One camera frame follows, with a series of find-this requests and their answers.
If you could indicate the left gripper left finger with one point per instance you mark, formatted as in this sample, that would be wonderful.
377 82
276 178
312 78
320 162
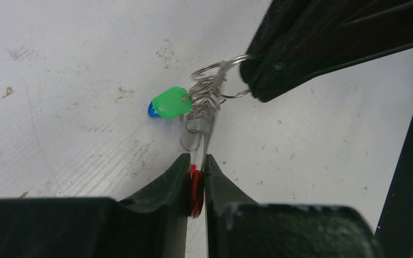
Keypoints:
152 222

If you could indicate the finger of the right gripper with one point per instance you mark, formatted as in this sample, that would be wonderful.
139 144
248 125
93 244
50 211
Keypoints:
300 40

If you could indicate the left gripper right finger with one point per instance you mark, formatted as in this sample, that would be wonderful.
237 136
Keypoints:
238 226

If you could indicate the blue key tag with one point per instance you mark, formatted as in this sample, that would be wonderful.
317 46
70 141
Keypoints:
151 111

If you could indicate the red-handled metal key holder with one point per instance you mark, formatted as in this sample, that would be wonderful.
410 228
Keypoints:
207 97

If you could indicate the green key tag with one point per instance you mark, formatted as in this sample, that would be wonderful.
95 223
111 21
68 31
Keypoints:
172 103

